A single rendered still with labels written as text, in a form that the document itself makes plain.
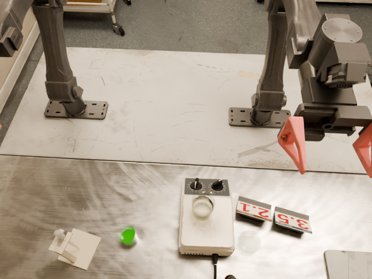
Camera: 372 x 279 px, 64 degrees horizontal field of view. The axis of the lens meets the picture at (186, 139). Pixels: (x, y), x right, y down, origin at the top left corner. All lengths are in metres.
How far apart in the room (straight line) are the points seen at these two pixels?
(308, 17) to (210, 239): 0.50
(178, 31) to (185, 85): 1.70
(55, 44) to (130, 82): 0.31
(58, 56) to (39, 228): 0.46
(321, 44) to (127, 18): 2.53
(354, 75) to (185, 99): 0.66
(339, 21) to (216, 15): 2.43
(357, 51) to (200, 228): 0.48
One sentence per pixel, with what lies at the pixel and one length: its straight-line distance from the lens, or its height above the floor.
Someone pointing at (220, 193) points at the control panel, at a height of 0.96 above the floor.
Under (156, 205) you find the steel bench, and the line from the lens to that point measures 0.84.
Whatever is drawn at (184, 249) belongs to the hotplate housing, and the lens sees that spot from 0.74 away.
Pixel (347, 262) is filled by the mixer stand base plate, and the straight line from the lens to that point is 0.88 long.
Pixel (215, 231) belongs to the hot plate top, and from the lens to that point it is 0.72.
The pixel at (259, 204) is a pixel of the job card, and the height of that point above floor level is 0.90.
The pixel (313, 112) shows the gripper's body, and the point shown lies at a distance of 0.48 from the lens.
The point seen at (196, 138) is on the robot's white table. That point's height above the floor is 0.90.
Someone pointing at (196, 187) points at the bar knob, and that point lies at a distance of 0.79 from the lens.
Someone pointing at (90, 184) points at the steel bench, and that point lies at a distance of 0.90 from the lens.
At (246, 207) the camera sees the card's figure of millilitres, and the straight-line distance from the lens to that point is 0.82.
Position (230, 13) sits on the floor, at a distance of 2.97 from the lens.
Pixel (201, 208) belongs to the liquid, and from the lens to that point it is 0.69.
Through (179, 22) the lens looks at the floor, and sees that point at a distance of 2.83.
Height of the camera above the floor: 1.68
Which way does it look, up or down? 58 degrees down
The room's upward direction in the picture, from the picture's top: straight up
